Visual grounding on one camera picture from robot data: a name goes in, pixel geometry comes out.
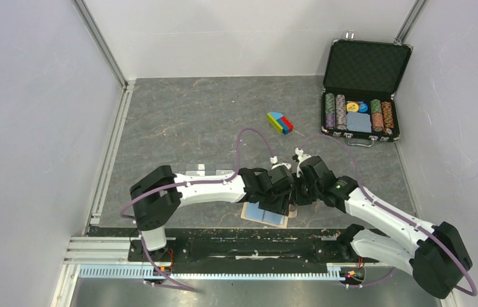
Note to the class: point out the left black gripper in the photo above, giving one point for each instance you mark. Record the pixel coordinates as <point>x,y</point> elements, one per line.
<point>281,206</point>

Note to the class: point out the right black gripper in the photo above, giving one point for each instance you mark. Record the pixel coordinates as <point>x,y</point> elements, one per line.
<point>299,199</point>

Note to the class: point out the beige card holder wallet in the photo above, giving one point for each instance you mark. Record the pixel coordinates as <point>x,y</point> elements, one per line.
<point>252,212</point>

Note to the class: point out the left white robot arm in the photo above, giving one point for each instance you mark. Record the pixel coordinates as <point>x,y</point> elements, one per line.
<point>157,196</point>

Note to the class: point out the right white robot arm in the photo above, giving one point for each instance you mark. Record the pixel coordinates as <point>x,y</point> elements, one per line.
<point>433,254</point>

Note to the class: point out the blue playing card deck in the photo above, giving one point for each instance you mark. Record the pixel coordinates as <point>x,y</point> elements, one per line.
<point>358,122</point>

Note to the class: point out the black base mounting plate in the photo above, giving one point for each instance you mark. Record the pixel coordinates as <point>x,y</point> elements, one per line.
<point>253,250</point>

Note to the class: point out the colourful toy brick block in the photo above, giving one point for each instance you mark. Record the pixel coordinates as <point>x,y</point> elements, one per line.
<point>280,122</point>

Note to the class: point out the grey pink chip stack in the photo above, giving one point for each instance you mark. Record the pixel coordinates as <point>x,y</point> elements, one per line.
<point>341,111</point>

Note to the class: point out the green purple chip stack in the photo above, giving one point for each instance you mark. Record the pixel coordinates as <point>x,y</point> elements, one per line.
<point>329,110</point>

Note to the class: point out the yellow dealer chip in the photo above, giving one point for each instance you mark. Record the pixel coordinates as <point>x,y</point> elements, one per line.
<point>352,106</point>

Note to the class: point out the blue dealer chip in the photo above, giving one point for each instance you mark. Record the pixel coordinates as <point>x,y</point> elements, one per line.
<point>363,107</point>

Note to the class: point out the orange brown chip stack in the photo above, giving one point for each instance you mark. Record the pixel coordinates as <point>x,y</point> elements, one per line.
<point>388,119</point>

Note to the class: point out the green red chip stack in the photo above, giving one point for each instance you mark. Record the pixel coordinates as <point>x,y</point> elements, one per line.
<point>376,115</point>

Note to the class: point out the black poker chip case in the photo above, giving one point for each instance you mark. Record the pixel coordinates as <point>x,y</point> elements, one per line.
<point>363,71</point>

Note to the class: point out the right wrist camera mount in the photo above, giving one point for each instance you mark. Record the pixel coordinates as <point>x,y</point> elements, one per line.
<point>299,157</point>

